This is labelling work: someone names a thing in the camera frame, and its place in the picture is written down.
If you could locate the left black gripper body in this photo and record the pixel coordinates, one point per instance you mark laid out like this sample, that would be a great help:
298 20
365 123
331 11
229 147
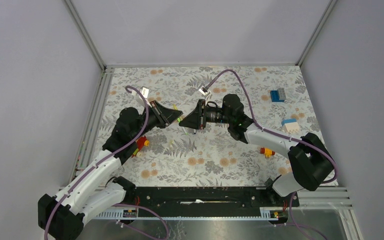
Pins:
159 118

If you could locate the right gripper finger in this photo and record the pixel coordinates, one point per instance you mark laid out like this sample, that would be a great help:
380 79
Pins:
191 123
195 115

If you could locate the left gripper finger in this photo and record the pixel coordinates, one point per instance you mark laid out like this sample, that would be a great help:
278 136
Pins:
165 111
170 119

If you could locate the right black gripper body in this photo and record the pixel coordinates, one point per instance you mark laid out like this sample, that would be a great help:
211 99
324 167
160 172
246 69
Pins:
212 114

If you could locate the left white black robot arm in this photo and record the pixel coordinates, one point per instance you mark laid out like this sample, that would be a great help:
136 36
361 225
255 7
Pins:
64 215

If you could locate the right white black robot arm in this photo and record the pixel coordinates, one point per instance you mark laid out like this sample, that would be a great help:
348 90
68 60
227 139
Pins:
310 161

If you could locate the red yellow green toy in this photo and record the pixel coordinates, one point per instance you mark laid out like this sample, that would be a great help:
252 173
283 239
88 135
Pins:
141 143

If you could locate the floral patterned table mat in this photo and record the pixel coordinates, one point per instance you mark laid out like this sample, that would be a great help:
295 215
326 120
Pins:
210 157

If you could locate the blue grey toy blocks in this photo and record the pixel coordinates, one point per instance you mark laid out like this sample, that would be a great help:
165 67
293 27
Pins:
278 95

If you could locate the blue white eraser block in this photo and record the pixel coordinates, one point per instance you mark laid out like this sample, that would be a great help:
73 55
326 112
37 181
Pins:
290 125

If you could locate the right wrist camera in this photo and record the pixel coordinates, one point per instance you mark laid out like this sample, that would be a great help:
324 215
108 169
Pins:
206 93

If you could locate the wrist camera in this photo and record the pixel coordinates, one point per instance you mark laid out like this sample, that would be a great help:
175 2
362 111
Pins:
144 93
206 93

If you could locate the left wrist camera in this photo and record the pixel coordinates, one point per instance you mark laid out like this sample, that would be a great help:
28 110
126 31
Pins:
144 93

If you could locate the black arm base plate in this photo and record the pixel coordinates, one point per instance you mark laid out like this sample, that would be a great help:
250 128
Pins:
210 202

